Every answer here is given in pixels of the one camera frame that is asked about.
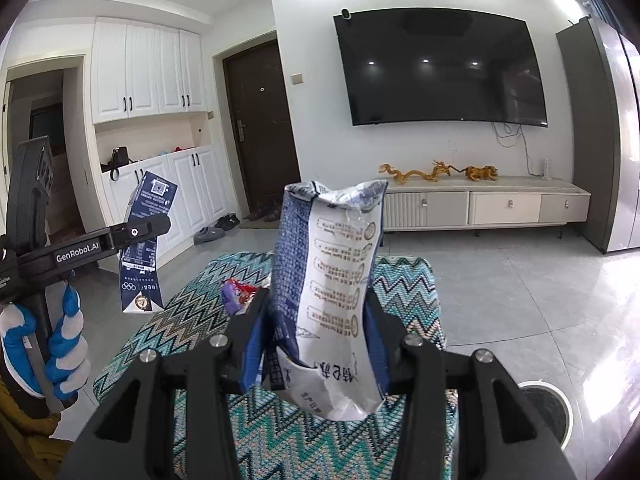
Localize person's left hand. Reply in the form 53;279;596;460
0;282;92;405

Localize white grey television cabinet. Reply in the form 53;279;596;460
377;175;592;241

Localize black handbag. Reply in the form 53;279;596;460
100;146;137;182

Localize white shoe cabinet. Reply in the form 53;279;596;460
97;144;231;261

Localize long golden dragon figurine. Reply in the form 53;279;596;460
378;163;426;184

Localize brown shoes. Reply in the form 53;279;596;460
243;200;281;223

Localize white wall cabinet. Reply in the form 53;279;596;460
91;16;207;125

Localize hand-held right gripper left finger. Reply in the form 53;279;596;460
60;287;273;480

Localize blue curtain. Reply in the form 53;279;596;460
587;0;619;32

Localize red purple snack wrapper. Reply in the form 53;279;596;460
221;278;271;317

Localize golden tiger figurine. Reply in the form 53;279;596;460
462;165;500;182

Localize dark blue milk carton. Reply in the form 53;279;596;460
121;171;179;314

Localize grey slippers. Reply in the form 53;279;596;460
193;226;224;246

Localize grey refrigerator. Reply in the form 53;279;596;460
556;16;640;255

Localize black wall television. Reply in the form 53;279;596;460
333;9;549;128

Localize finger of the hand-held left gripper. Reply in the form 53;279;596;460
107;214;172;257

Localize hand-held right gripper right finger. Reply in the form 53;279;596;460
365;290;576;480

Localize zigzag knitted blanket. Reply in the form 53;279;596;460
92;250;458;480

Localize round white rimmed bin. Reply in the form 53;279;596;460
517;381;572;453

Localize person's left forearm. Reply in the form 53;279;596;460
0;360;76;467

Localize dark brown entrance door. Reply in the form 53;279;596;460
222;39;301;211

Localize hanging television cables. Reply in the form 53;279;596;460
492;121;534;177

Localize white blue printed milk bag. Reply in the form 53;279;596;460
268;179;390;422

